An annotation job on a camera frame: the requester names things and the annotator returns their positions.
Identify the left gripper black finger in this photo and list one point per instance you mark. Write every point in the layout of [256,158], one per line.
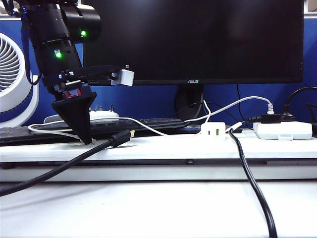
[76,114]

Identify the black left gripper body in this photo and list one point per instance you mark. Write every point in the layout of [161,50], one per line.
[67,85]

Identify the white charging base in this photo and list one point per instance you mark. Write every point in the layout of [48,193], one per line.
[212,129]

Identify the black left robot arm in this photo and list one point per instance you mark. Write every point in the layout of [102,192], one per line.
[49,29]

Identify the white desk fan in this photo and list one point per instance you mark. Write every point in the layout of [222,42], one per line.
[12,106]

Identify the black keyboard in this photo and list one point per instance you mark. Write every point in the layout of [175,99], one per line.
[158,123]

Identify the white desk riser shelf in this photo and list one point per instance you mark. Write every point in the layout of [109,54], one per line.
[158,148]

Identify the black monitor stand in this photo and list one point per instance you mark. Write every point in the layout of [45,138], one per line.
[188,99]

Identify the dark blue flat pad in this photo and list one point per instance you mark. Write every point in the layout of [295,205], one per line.
[193,128]

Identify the black ASUS monitor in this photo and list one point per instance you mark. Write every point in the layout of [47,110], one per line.
[198,37]

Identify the black plug adapter block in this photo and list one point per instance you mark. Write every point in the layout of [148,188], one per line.
[271,118]

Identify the white power strip box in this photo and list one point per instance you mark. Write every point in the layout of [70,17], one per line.
[297,130]

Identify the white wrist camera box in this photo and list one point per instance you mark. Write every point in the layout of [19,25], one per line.
[123,78]

